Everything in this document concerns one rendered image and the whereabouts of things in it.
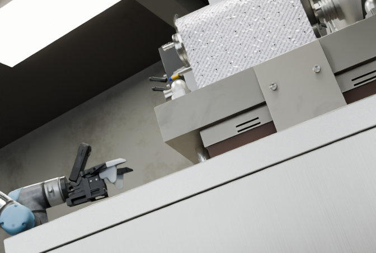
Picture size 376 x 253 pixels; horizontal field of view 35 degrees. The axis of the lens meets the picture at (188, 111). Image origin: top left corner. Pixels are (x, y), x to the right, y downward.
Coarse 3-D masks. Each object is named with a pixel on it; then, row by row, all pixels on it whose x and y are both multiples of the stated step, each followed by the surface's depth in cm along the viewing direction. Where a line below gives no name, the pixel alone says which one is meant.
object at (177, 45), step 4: (172, 36) 120; (176, 36) 120; (176, 40) 119; (176, 44) 118; (180, 44) 118; (176, 48) 118; (180, 48) 118; (180, 52) 118; (180, 56) 118; (184, 56) 118; (184, 60) 119; (184, 64) 120; (188, 64) 120
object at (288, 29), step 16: (272, 16) 110; (288, 16) 109; (304, 16) 108; (240, 32) 112; (256, 32) 110; (272, 32) 109; (288, 32) 108; (304, 32) 107; (208, 48) 113; (224, 48) 112; (240, 48) 111; (256, 48) 109; (272, 48) 108; (288, 48) 107; (192, 64) 113; (208, 64) 112; (224, 64) 111; (240, 64) 110; (208, 80) 111
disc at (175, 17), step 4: (176, 16) 119; (176, 20) 118; (176, 24) 116; (176, 28) 115; (176, 32) 115; (180, 36) 115; (180, 40) 114; (184, 48) 114; (184, 52) 114; (188, 60) 115
